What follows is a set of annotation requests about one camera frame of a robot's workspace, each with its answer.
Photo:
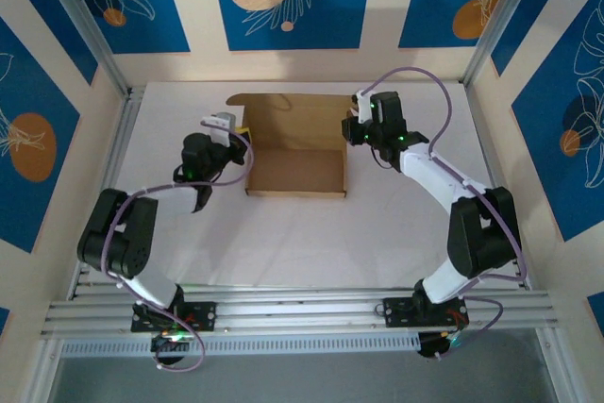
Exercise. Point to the aluminium frame post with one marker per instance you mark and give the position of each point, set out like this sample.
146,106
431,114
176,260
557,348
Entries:
509,11
86,16

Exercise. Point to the brown cardboard box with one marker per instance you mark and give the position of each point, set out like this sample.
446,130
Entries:
297,172

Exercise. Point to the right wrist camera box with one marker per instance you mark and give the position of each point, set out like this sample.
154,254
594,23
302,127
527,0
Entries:
363,105

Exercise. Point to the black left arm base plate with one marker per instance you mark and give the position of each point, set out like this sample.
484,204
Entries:
207,315

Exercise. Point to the aluminium side rail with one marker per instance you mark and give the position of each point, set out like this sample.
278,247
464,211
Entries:
118,139

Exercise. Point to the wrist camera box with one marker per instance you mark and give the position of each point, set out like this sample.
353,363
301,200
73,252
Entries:
363,105
222,122

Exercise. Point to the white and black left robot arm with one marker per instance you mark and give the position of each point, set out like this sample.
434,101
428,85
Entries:
118,233

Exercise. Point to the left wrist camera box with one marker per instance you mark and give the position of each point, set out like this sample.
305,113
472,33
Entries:
222,122

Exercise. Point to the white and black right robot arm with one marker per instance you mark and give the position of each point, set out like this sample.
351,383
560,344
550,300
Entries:
434,172

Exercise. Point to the aluminium mounting rail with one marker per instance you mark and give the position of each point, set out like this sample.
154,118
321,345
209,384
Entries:
302,313

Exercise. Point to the thin aluminium rail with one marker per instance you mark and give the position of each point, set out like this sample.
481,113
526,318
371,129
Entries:
302,81

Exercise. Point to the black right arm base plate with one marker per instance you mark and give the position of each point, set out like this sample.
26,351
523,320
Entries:
396,313

